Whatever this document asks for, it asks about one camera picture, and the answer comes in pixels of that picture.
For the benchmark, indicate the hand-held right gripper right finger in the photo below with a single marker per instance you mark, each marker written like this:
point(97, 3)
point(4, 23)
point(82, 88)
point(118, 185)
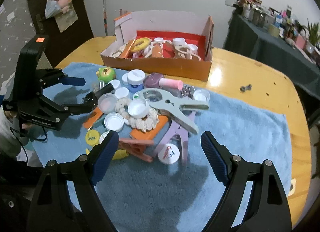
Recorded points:
point(215, 159)

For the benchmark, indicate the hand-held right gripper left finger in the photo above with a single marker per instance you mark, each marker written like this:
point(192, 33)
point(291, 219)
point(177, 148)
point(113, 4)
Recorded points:
point(106, 157)

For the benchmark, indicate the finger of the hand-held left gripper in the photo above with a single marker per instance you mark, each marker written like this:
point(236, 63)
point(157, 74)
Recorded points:
point(73, 81)
point(75, 109)

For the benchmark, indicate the yellow foam stick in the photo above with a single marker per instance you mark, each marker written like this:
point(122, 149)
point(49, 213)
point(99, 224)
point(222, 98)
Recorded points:
point(121, 154)

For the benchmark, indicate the black metal clip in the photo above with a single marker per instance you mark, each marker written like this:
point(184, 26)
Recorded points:
point(89, 99)

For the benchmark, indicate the orange piece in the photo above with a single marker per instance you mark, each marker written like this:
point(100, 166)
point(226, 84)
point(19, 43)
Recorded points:
point(93, 119)

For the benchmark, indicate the clear plastic lid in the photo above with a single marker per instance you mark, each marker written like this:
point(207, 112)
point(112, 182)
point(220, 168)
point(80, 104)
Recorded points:
point(107, 102)

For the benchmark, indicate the orange stick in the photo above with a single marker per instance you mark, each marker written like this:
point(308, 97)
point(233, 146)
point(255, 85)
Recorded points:
point(128, 48)

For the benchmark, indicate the grey plastic clamp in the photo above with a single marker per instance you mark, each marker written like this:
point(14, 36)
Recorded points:
point(172, 103)

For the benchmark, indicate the orange cardboard box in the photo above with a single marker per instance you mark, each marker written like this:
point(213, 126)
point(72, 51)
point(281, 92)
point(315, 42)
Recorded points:
point(162, 68)

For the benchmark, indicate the person's left hand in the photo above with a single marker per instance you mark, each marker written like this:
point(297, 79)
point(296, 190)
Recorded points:
point(26, 126)

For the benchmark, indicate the clear small pin box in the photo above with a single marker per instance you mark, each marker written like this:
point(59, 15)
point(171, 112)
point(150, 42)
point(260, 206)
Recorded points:
point(97, 87)

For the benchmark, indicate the yellow round cap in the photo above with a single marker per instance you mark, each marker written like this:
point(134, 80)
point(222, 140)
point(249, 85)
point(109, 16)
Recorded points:
point(92, 137)

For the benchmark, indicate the pink clothespin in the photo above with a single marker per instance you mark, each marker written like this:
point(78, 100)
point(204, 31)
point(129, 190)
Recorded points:
point(136, 147)

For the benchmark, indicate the black tube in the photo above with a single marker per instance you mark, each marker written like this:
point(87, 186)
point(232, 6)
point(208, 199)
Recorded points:
point(105, 90)

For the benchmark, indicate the green lion toy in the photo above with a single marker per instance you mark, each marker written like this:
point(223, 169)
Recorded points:
point(106, 73)

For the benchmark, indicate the blue towel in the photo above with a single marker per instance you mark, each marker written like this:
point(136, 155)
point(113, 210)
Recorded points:
point(237, 134)

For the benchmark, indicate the purple plastic clamp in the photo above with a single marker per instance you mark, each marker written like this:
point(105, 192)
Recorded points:
point(178, 132)

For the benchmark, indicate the white round badge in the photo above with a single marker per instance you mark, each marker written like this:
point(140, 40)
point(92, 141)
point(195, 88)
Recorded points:
point(168, 154)

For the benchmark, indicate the dark wooden door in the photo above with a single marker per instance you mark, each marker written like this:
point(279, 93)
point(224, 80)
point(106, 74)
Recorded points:
point(75, 34)

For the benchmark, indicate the orange card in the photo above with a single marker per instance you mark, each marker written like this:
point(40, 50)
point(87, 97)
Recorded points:
point(150, 134)

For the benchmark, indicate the white crochet scrunchie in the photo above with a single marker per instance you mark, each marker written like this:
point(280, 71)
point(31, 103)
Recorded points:
point(143, 122)

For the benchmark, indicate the white lid blue jar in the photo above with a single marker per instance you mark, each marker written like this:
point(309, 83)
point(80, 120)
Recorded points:
point(136, 77)

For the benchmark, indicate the green white bottle cap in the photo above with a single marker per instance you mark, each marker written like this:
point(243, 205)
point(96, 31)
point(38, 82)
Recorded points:
point(136, 96)

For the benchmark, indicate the purple plastic clip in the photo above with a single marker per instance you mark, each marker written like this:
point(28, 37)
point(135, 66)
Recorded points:
point(135, 55)

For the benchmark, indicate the clear plastic bag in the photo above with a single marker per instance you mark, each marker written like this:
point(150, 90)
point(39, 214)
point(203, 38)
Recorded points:
point(52, 9)

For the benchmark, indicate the pink plush toy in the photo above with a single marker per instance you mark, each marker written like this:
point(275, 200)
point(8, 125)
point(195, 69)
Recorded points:
point(64, 5)

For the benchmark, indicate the small metal bolt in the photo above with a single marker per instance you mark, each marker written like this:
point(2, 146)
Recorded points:
point(245, 87)

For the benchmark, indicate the purple bottle pink cap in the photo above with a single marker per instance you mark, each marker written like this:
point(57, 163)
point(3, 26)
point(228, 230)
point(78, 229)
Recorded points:
point(155, 80)

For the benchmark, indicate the dark green clothed table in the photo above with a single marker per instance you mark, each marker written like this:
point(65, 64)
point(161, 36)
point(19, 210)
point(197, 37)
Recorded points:
point(262, 47)

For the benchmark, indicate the pink box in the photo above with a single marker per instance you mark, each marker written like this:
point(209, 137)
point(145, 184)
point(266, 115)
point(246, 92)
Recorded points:
point(300, 42)

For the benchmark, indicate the potted plant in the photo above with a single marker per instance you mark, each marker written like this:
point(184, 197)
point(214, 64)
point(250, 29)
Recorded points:
point(312, 33)

